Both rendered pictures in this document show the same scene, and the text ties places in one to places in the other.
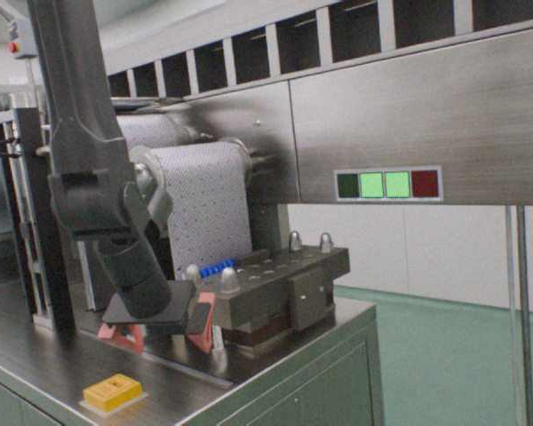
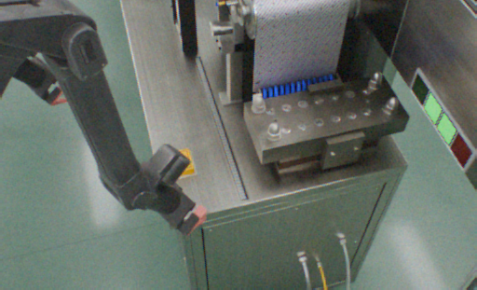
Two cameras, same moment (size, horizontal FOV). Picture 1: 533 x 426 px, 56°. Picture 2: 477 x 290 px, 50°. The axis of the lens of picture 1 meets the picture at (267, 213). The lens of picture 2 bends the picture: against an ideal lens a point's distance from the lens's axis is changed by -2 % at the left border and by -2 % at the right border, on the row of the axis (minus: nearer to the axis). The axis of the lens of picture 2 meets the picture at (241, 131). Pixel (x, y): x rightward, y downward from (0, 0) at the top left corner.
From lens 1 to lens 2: 0.79 m
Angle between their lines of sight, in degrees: 50
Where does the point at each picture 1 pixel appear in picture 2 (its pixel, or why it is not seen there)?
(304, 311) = (332, 159)
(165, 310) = (170, 214)
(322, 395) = (322, 207)
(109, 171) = (123, 197)
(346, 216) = not seen: outside the picture
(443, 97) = not seen: outside the picture
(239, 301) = (272, 151)
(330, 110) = (437, 21)
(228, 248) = (310, 69)
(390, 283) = not seen: outside the picture
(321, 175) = (410, 58)
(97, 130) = (116, 183)
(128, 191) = (136, 200)
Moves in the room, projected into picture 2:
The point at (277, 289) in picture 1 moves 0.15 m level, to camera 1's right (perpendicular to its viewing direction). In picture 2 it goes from (313, 144) to (368, 170)
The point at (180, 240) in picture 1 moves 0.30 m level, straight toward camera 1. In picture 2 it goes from (264, 64) to (218, 154)
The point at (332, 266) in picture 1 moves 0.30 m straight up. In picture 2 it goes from (382, 129) to (413, 41)
